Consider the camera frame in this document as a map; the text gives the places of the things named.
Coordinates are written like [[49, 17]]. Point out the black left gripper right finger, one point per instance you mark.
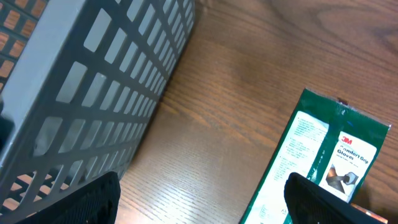
[[308, 203]]

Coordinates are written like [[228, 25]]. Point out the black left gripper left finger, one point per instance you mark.
[[95, 203]]

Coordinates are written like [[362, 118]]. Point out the green white packet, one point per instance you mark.
[[326, 141]]

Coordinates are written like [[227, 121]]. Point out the small orange white carton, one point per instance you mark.
[[371, 214]]

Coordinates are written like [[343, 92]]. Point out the grey plastic mesh basket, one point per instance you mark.
[[80, 80]]

